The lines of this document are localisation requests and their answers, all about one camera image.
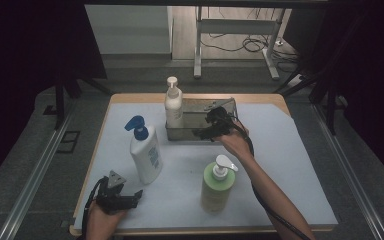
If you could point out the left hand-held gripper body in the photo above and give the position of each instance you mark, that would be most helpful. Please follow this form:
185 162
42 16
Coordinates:
111 196

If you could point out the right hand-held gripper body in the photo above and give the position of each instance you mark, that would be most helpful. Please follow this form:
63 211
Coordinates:
221 121

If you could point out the metal mesh basket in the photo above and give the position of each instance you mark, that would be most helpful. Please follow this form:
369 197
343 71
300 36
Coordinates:
193 131

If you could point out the white bottle with blue pump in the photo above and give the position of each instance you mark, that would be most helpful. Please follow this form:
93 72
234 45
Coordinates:
146 156

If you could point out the cream pump bottle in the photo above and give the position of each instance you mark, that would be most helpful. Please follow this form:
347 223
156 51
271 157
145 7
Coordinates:
174 106

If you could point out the green pump bottle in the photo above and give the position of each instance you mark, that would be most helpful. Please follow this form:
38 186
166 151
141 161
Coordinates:
217 190

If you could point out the person's right hand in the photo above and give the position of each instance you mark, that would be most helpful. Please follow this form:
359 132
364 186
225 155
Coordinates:
235 143

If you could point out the person's left hand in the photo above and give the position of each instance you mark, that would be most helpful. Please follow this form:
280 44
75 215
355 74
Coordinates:
101 221

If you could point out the pale blue table mat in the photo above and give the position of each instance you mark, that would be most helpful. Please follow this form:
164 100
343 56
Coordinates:
180 156

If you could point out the white power strip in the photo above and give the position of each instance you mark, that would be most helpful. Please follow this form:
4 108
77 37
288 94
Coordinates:
296 81

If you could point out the black stand legs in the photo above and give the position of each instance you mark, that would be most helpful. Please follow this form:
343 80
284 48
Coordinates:
59 106

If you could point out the black tripod legs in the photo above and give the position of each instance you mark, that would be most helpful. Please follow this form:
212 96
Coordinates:
330 106

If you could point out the white cabinet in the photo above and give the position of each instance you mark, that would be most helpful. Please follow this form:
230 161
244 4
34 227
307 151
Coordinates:
128 30

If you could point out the dark curtain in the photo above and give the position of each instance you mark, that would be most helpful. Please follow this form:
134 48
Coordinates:
373 83
20 66

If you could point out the aluminium floor rail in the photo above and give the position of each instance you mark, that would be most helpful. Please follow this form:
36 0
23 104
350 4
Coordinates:
30 186
350 173

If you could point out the white metal stand frame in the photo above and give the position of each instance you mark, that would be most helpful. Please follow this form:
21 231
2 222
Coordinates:
235 26

